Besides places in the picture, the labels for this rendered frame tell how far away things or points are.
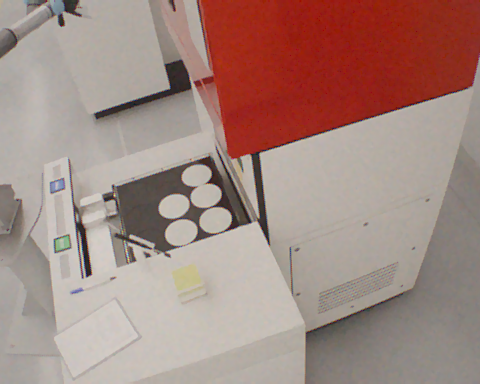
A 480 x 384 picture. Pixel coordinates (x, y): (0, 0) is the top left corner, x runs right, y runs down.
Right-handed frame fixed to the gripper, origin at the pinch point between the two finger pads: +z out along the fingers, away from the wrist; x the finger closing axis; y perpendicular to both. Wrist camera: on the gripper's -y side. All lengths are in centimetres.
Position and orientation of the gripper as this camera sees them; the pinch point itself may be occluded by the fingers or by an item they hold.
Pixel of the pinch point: (87, 13)
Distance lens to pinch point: 252.1
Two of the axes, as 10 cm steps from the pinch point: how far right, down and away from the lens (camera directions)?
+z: 7.3, 0.1, 6.8
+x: -5.2, -6.4, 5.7
